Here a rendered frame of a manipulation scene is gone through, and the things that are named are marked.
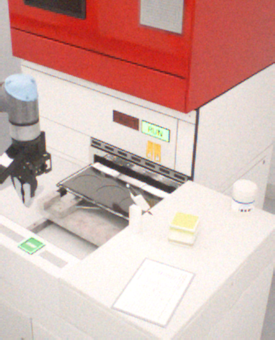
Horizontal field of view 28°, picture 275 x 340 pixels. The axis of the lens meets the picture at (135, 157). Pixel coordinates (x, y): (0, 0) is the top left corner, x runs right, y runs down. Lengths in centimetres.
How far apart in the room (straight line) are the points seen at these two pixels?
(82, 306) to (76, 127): 87
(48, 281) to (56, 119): 86
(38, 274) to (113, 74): 71
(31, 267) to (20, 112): 45
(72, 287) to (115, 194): 53
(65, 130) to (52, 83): 19
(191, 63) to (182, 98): 12
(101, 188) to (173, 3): 69
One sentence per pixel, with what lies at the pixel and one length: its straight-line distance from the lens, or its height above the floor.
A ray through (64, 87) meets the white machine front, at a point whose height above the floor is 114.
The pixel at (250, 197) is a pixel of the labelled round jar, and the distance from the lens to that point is 169.
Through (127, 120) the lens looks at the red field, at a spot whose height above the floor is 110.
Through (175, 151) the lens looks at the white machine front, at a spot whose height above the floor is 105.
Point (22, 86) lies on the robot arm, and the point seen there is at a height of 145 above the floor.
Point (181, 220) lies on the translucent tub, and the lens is 156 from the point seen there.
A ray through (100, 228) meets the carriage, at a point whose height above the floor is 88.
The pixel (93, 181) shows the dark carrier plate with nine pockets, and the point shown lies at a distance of 197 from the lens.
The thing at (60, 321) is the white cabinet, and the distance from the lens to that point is 160.
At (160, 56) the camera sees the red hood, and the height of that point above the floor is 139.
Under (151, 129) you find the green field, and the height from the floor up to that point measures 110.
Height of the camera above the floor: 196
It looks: 30 degrees down
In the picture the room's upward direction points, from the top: 2 degrees clockwise
